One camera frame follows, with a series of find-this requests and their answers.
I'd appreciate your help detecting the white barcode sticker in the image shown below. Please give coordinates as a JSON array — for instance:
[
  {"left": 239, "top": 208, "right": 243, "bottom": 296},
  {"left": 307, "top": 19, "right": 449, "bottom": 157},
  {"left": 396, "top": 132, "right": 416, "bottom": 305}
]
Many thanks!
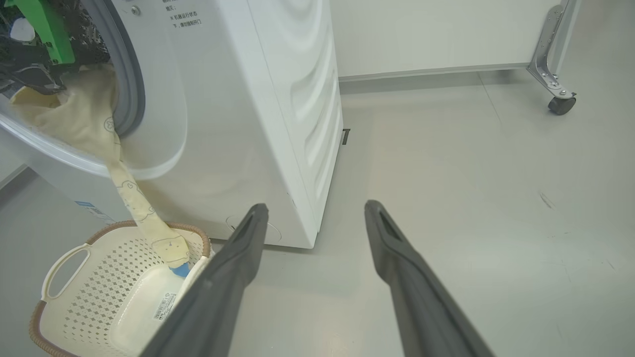
[{"left": 151, "top": 292, "right": 178, "bottom": 322}]

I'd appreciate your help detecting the cream perforated laundry basket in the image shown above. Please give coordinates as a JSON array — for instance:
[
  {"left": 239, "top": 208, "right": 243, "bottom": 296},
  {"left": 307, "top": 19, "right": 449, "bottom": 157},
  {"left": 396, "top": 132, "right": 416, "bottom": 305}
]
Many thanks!
[{"left": 29, "top": 221, "right": 215, "bottom": 357}]

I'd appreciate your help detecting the white front-load washing machine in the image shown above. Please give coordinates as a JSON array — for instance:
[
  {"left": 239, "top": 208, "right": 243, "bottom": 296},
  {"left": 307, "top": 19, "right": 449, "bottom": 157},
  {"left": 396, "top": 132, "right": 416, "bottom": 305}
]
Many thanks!
[{"left": 0, "top": 0, "right": 344, "bottom": 250}]

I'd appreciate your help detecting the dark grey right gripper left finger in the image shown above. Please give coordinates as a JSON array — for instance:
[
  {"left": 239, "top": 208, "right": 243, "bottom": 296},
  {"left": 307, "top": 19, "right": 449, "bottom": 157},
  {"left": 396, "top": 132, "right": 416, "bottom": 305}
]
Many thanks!
[{"left": 140, "top": 203, "right": 269, "bottom": 357}]

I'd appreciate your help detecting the cream garment with blue trim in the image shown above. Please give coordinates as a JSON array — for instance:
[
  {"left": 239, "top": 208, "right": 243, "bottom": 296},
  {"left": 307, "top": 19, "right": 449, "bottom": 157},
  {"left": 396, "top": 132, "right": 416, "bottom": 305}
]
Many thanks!
[{"left": 10, "top": 64, "right": 192, "bottom": 279}]

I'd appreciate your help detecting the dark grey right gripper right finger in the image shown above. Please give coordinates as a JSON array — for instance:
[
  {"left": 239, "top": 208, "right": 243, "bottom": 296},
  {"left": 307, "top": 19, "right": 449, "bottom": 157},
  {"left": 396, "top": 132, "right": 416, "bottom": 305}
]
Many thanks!
[{"left": 365, "top": 200, "right": 497, "bottom": 357}]

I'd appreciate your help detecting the perforated steel washer drum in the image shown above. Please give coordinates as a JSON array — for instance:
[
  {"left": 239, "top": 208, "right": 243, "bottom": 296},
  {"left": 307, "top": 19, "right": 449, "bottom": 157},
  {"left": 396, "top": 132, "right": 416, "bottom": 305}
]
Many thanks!
[{"left": 60, "top": 0, "right": 111, "bottom": 67}]

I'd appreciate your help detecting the grey rubber door seal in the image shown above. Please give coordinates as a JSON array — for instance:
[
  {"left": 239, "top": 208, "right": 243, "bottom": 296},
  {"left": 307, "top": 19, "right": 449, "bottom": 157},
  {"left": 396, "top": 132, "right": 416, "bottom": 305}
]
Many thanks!
[{"left": 82, "top": 0, "right": 146, "bottom": 138}]

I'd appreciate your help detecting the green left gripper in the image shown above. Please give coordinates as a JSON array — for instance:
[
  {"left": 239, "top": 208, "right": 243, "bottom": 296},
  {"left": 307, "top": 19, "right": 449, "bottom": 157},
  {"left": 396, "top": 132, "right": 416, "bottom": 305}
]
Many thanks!
[{"left": 4, "top": 0, "right": 76, "bottom": 66}]

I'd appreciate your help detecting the black caster wheel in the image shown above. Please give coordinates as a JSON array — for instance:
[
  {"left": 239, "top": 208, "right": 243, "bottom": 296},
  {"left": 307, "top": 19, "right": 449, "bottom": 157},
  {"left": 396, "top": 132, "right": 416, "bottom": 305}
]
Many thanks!
[{"left": 548, "top": 94, "right": 577, "bottom": 116}]

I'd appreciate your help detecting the blue white energy label sticker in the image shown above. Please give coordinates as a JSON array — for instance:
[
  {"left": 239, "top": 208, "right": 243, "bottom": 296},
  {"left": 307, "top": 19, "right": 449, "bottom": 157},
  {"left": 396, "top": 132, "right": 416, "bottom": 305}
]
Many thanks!
[{"left": 74, "top": 200, "right": 119, "bottom": 225}]

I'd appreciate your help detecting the silver metal frame bracket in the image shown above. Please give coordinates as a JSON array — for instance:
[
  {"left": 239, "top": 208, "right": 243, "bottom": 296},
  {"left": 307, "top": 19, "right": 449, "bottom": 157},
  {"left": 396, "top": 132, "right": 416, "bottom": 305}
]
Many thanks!
[{"left": 527, "top": 0, "right": 581, "bottom": 100}]

